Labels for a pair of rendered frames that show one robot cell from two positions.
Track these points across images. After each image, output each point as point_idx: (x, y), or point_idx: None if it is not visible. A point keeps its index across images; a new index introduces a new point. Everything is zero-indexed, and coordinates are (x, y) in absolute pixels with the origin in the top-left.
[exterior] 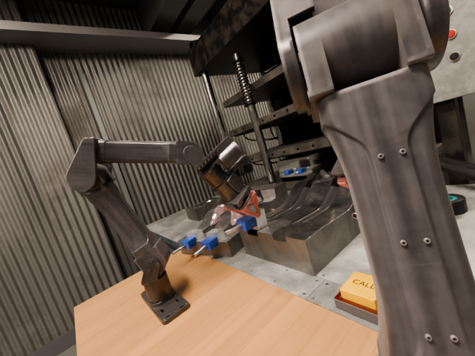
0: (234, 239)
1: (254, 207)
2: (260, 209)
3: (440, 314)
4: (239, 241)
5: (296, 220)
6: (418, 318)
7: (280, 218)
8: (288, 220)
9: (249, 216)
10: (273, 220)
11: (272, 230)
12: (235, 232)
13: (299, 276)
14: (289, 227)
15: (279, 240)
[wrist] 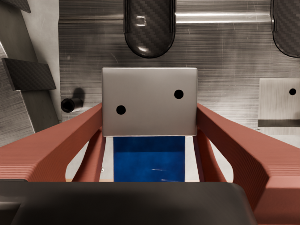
0: (41, 130)
1: (207, 136)
2: (187, 87)
3: None
4: (43, 106)
5: (272, 6)
6: None
7: (188, 6)
8: (249, 24)
9: (151, 139)
10: (176, 39)
11: (242, 114)
12: (7, 102)
13: (288, 136)
14: (291, 72)
15: (278, 132)
